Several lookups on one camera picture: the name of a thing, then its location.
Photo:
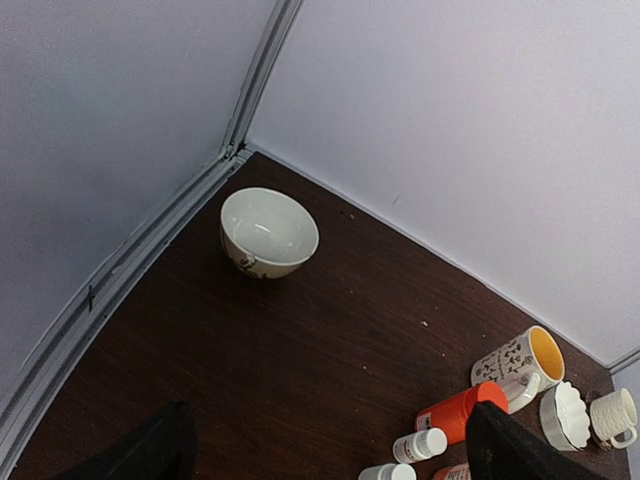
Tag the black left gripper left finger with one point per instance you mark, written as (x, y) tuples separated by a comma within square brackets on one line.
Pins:
[(164, 446)]

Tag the yellow-lined patterned mug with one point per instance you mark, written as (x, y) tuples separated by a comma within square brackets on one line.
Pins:
[(527, 365)]

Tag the white scalloped dish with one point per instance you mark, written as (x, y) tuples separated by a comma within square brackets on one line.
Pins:
[(564, 419)]

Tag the grey-capped orange label bottle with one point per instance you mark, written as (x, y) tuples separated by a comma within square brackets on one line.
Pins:
[(457, 472)]

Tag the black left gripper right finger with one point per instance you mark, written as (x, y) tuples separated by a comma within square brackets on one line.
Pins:
[(498, 447)]

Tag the white ceramic bowl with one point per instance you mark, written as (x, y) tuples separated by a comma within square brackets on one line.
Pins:
[(265, 233)]

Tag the orange pill bottle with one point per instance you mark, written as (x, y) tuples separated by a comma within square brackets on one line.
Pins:
[(451, 415)]

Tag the aluminium frame post left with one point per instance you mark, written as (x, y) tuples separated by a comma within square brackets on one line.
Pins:
[(64, 343)]

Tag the white ribbed cup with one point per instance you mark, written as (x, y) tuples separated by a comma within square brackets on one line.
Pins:
[(614, 418)]

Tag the small white pill bottle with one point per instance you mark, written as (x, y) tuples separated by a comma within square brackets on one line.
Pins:
[(420, 446)]

